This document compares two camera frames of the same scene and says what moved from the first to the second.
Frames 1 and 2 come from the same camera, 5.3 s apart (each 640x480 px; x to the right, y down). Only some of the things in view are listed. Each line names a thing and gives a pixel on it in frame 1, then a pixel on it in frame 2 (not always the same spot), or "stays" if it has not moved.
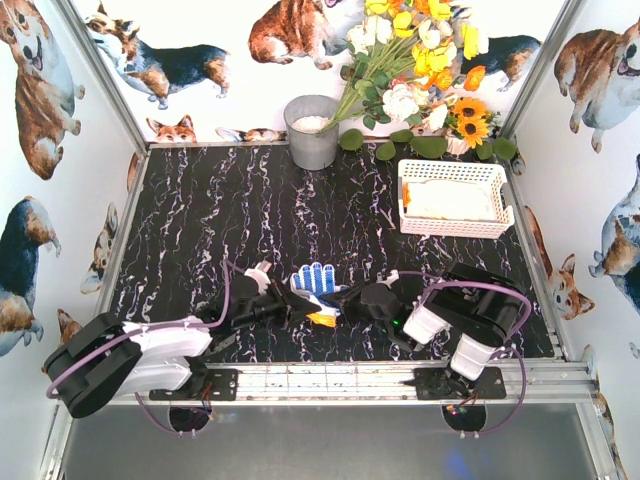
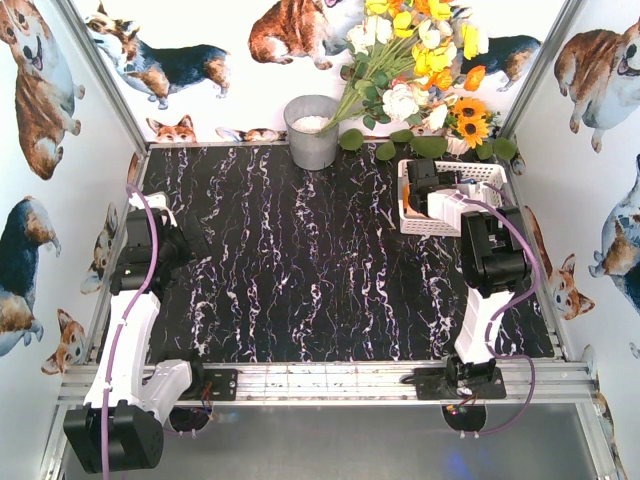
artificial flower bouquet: (403, 73) stays
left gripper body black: (282, 306) -> (187, 240)
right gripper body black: (353, 300) -> (420, 185)
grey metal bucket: (305, 116) stays
